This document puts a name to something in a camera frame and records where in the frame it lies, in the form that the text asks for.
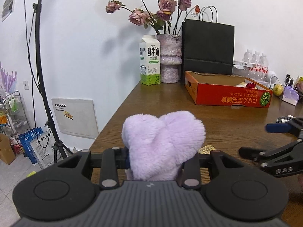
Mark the red cardboard pumpkin box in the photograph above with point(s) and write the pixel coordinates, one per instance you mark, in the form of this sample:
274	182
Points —
220	90

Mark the red artificial rose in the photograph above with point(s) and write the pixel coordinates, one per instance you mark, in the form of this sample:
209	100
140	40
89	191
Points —
251	85

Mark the purple textured ceramic vase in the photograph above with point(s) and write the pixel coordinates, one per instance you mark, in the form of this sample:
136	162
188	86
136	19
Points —
170	57

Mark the yellow white plush hamster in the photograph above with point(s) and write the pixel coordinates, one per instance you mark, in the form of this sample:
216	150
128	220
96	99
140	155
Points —
242	84

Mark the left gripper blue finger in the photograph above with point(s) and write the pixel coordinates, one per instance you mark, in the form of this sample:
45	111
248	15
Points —
127	159

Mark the yellow green apple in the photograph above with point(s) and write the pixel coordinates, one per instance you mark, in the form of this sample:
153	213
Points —
278	90

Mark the left water bottle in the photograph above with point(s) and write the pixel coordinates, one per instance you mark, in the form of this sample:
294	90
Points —
247	56

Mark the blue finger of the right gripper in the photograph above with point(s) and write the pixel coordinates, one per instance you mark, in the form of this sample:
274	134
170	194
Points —
278	128

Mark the middle water bottle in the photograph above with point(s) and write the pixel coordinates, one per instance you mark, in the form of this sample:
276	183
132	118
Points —
255	61

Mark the black tripod stand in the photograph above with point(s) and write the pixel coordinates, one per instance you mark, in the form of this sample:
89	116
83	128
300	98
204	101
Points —
60	149

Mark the white green milk carton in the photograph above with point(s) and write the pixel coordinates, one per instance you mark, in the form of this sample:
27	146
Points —
149	52

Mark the water bottle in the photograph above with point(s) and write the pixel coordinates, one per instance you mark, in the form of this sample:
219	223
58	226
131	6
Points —
247	56
255	61
264	64

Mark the pink bud ornament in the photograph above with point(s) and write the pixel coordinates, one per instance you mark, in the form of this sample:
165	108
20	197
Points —
299	85

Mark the small gold card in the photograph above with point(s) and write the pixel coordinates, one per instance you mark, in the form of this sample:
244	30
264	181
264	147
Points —
206	149

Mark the purple plush heart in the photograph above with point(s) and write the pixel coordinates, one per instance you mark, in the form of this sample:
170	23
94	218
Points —
158	146

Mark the black paper shopping bag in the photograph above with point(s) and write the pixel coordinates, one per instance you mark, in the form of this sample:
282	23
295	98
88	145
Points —
207	46

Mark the right water bottle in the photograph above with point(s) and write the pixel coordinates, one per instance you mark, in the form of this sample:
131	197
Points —
264	64

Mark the white round device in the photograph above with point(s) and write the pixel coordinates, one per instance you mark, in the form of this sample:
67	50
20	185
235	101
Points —
271	77

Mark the blue white bags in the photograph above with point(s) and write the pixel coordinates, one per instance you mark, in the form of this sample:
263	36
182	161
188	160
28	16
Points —
37	145

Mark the purple tissue pack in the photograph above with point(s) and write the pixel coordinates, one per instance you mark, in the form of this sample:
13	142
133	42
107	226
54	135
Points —
290	95

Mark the metal wire rack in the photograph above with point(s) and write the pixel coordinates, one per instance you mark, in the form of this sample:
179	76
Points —
14	121

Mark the white wall panel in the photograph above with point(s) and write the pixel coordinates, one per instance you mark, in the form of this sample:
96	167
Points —
76	117

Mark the white red flat box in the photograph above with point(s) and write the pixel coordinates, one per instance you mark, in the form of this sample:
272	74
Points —
243	64

